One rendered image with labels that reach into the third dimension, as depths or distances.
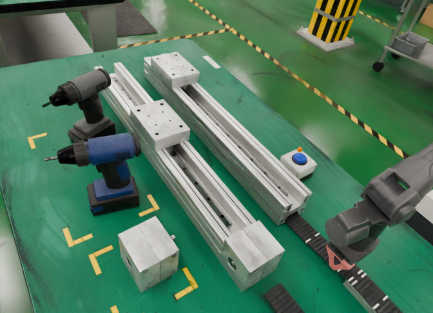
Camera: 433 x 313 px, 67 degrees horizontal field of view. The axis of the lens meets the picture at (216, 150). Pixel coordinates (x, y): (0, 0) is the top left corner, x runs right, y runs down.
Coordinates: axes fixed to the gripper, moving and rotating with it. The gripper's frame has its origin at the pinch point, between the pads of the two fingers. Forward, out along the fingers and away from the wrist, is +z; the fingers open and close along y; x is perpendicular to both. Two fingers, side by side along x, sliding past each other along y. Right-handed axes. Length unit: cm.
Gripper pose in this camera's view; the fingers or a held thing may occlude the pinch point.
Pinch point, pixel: (339, 260)
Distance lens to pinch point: 88.2
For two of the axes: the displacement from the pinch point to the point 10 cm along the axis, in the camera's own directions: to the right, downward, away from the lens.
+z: -1.3, 7.2, 6.8
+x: 5.6, 6.2, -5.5
